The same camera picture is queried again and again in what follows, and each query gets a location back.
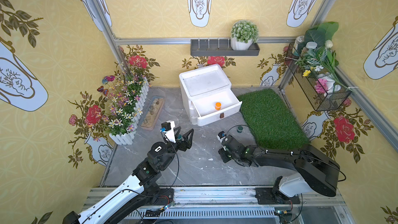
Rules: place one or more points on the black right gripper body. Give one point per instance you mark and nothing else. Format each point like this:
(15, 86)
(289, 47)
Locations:
(225, 145)

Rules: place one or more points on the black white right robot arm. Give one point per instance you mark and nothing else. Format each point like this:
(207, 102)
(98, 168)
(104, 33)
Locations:
(314, 171)

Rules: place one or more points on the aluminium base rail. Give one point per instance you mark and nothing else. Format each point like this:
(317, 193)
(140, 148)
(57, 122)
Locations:
(241, 204)

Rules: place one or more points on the white drawer cabinet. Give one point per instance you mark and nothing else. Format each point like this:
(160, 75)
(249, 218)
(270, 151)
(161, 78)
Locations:
(201, 82)

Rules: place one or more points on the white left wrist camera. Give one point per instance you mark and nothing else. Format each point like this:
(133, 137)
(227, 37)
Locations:
(170, 132)

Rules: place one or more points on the pink tray with stones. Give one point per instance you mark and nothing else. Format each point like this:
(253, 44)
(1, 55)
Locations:
(152, 113)

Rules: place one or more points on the black wire basket with flowers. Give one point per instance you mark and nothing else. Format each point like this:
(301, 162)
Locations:
(313, 63)

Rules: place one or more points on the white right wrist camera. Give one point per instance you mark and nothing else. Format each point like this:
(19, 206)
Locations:
(221, 136)

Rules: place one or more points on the artificial flowers in white fence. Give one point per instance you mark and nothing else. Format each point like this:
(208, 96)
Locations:
(126, 96)

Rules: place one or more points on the green plant in white pot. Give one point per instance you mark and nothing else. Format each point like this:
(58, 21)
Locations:
(243, 34)

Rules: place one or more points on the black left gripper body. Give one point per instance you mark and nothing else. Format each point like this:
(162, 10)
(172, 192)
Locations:
(180, 141)

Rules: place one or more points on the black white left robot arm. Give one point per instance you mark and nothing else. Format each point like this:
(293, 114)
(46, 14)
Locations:
(138, 189)

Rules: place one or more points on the orange paint can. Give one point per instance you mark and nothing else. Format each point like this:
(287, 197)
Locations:
(218, 106)

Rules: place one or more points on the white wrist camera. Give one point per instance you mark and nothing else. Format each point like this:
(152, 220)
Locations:
(221, 136)
(170, 132)

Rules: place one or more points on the grey wall shelf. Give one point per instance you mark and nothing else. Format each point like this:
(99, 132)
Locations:
(203, 47)

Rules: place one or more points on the green artificial grass mat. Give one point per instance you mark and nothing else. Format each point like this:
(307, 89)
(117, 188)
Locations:
(272, 123)

